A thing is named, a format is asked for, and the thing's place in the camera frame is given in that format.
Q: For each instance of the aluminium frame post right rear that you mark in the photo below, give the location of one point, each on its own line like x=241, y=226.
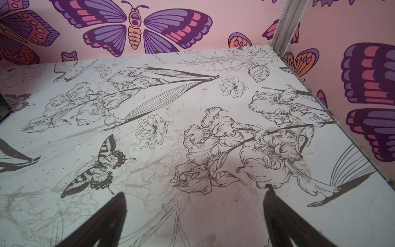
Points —
x=287, y=25

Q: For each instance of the grey laptop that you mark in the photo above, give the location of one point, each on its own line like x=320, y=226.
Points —
x=5, y=107

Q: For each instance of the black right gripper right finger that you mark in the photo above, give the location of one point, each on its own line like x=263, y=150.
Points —
x=286, y=227

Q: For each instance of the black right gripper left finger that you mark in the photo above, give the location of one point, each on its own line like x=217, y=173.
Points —
x=103, y=229

